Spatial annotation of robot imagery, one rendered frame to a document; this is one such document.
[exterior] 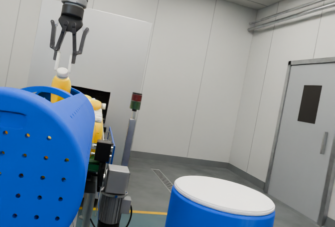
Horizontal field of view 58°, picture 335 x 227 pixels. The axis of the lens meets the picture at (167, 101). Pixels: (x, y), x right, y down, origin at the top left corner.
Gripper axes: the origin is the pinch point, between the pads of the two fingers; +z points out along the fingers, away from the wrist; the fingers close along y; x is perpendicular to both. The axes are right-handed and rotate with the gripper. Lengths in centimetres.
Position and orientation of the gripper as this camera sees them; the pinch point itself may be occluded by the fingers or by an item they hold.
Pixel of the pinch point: (64, 62)
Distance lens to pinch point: 114.8
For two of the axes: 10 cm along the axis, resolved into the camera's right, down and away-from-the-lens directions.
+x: -2.0, -0.5, 9.8
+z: -1.8, 9.8, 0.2
